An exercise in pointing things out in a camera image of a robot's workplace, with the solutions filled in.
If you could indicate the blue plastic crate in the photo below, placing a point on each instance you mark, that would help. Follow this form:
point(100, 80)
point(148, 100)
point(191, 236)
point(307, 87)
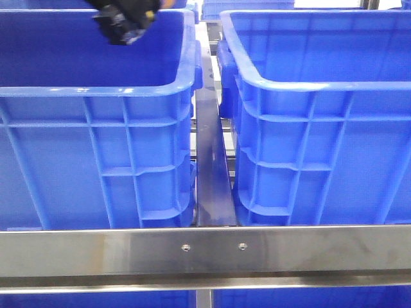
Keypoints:
point(96, 136)
point(321, 109)

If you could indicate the stainless steel front rail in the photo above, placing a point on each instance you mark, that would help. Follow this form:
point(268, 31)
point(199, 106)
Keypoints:
point(91, 261)

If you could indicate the blue plastic crate right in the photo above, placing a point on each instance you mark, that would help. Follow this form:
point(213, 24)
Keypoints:
point(321, 109)

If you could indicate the steel divider bar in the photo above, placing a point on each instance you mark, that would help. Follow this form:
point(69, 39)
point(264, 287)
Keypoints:
point(214, 196)

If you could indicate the blue crate lower right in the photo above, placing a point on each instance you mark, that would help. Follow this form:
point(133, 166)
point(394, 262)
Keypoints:
point(375, 296)

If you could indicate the blue crate lower left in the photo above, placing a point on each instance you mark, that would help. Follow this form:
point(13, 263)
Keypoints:
point(126, 299)

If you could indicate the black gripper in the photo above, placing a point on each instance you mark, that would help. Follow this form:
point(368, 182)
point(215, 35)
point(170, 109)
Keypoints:
point(124, 22)

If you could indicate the blue crate far back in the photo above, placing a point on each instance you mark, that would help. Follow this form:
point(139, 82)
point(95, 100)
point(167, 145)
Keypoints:
point(211, 9)

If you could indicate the blue plastic crate left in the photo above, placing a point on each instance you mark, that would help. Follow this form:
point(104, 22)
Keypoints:
point(96, 136)

